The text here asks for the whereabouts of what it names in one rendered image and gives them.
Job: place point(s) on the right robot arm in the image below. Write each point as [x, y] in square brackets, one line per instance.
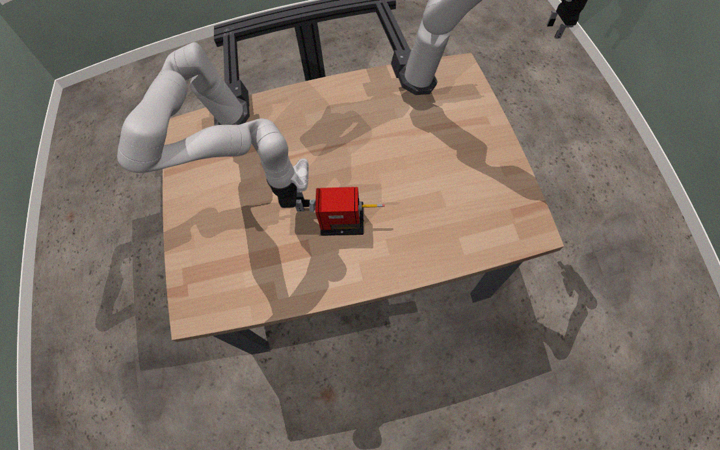
[141, 148]

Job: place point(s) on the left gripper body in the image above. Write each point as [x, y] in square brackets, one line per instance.
[569, 10]

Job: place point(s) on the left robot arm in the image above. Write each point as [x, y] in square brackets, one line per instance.
[439, 19]

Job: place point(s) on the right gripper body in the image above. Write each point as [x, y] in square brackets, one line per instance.
[286, 186]

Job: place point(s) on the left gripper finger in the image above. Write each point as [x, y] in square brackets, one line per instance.
[552, 18]
[560, 32]

